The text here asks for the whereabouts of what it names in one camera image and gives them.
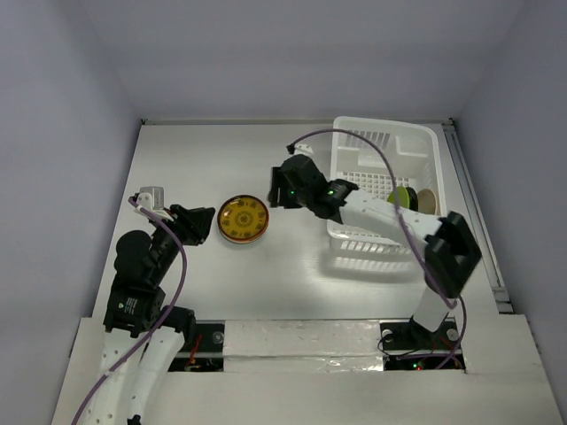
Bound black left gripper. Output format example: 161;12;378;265
150;202;215;281

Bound brown patterned plate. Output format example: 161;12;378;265
216;195;269;244

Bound lime green plate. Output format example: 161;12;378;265
386;186;411;208

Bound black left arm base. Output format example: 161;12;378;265
168;321;225;373

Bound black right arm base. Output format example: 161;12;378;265
377;318;460;355

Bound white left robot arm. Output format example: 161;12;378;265
72;193;215;424

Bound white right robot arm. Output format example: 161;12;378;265
268;155;482;347

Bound white plastic dish rack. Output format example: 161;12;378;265
327;117;447;254

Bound black plate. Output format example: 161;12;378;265
406;187;419;212

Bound cream plate with writing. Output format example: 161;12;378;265
416;189;439;215

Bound silver foil strip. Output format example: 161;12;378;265
222;320;384;374

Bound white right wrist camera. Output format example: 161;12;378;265
286;143;314;156

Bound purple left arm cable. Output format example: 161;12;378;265
70;197;189;425

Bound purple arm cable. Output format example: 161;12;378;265
70;197;189;425
285;128;467;369

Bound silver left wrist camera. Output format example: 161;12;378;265
128;186;168;218

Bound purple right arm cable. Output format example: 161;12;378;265
285;128;467;369

